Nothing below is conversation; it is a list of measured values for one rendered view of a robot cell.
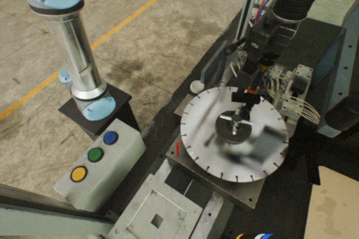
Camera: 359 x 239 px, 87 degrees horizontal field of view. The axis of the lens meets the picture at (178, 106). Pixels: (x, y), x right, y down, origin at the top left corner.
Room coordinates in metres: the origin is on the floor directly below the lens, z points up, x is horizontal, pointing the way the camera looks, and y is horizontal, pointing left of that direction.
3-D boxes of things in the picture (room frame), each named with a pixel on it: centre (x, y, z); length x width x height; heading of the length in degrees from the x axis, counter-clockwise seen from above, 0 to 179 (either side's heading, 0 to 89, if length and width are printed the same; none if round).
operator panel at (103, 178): (0.21, 0.26, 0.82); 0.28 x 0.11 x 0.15; 145
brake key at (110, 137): (0.28, 0.23, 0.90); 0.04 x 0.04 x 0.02
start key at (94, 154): (0.22, 0.27, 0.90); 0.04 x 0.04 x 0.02
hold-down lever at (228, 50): (0.34, -0.15, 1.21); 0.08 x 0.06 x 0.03; 145
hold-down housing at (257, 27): (0.35, -0.19, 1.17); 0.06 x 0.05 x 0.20; 136
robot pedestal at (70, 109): (0.54, 0.40, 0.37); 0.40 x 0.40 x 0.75; 55
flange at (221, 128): (0.27, -0.17, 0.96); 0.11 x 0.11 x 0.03
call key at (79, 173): (0.16, 0.31, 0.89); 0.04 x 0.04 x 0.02
